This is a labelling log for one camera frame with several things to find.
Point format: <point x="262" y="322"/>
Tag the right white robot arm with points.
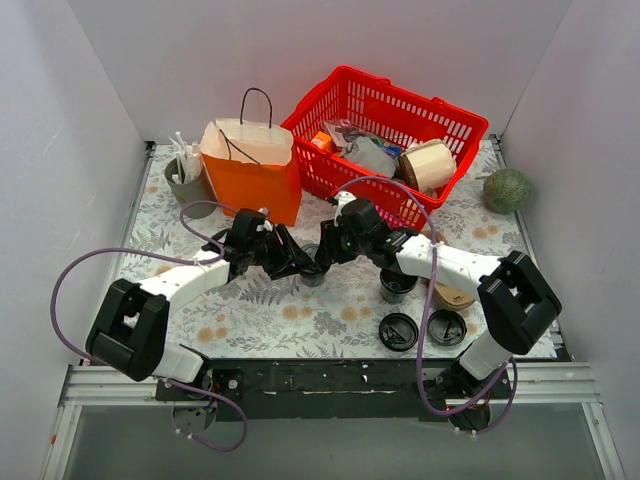
<point x="517" y="302"/>

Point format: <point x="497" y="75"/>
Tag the floral patterned table mat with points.
<point x="256" y="317"/>

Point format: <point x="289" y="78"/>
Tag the beige tape roll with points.
<point x="427" y="166"/>

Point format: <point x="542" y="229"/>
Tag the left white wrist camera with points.
<point x="266" y="224"/>

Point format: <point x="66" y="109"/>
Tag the grey cup with straws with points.
<point x="187" y="179"/>

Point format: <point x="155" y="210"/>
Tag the black coffee lid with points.
<point x="310" y="255"/>
<point x="398" y="332"/>
<point x="446" y="328"/>

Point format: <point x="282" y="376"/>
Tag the red plastic shopping basket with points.
<point x="350" y="103"/>

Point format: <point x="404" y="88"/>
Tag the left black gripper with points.
<point x="275" y="246"/>

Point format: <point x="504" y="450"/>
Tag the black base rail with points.
<point x="319" y="388"/>

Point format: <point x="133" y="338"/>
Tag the green round melon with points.
<point x="506" y="191"/>

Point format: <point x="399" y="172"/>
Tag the orange paper gift bag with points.
<point x="253" y="165"/>

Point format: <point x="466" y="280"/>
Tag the brown cardboard cup carrier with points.
<point x="452" y="299"/>

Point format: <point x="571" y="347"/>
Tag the grey crumpled bag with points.
<point x="369" y="156"/>

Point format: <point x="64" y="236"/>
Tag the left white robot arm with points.
<point x="130" y="330"/>

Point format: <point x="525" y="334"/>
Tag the black paper coffee cup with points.
<point x="396" y="286"/>

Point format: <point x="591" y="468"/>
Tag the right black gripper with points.
<point x="335" y="245"/>

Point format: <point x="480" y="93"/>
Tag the orange snack packet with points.
<point x="323" y="141"/>

